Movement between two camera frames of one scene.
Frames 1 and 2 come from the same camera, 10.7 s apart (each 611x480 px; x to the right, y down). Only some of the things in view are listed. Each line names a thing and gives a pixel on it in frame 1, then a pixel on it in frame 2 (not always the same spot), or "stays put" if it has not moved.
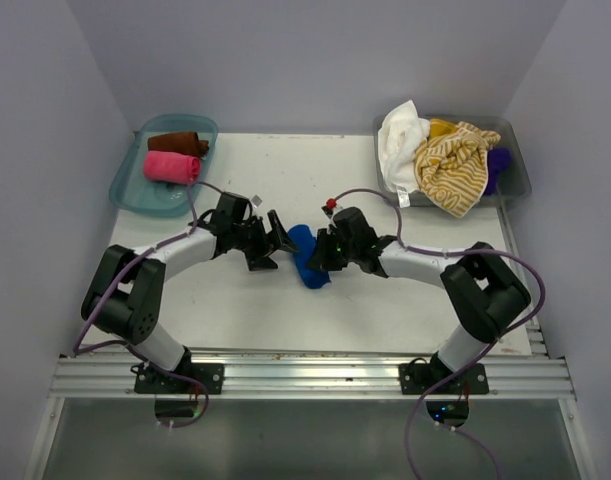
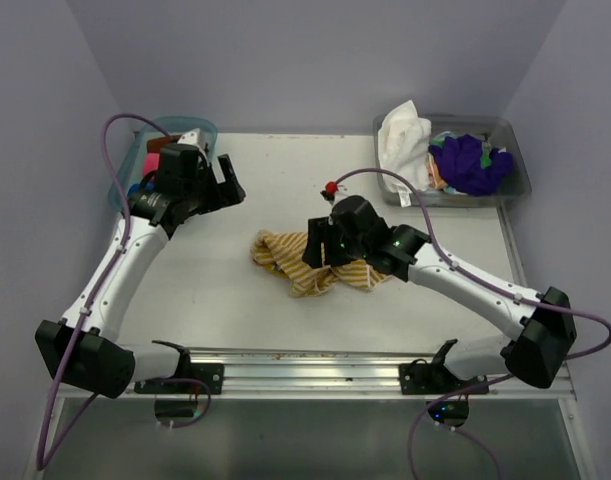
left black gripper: (275, 239) to (224, 194)
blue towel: (303, 243) to (133, 189)
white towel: (400, 130) stays put
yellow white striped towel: (451, 169) to (282, 254)
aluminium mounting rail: (527, 377) stays put
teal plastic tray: (132, 189) stays put
